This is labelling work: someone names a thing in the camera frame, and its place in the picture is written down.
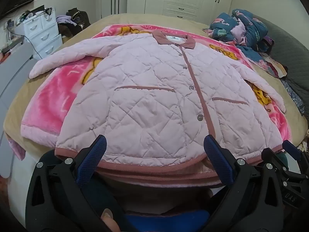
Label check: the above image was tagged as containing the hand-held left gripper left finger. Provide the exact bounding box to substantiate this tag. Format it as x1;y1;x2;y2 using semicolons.
25;135;121;232

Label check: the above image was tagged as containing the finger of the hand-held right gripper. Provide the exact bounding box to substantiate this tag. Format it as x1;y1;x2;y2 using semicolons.
261;147;289;175
282;140;309;173

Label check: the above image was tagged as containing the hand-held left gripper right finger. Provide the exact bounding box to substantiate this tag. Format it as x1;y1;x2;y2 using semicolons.
203;135;288;232

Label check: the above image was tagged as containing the pink quilted jacket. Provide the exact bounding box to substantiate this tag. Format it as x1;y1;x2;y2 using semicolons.
29;31;287;188

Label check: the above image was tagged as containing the pile of dark clothes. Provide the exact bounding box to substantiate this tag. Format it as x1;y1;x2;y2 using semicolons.
58;8;91;38

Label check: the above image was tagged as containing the person's left hand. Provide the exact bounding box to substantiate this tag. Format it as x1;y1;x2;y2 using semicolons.
101;208;121;232

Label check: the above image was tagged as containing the dark patterned cloth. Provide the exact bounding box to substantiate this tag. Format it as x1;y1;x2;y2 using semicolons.
282;79;306;114

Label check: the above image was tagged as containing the pink cartoon printed blanket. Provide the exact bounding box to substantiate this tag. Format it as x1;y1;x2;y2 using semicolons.
20;24;292;151

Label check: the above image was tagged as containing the person's blue clothing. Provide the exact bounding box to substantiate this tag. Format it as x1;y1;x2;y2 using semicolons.
121;208;211;232

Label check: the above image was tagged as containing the patchwork floral cloth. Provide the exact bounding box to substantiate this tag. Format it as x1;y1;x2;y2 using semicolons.
241;45;289;79

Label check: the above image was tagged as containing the grey quilted headboard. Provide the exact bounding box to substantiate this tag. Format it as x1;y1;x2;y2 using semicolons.
251;14;309;103

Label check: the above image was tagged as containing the grey panel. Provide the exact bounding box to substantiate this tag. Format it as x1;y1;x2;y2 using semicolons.
0;43;35;180

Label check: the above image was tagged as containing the blue flamingo print quilt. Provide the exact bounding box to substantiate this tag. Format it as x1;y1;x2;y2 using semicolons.
202;9;269;62

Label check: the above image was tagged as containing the white drawer cabinet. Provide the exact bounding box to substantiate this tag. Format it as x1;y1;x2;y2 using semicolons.
22;12;64;59

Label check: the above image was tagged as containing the purple cloth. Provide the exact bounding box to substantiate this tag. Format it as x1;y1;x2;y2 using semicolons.
56;14;73;25

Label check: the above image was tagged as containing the bed with beige cover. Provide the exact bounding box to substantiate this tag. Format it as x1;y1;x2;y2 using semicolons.
3;13;309;166

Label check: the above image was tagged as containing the black cable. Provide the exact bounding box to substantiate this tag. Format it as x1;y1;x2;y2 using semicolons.
6;24;43;60

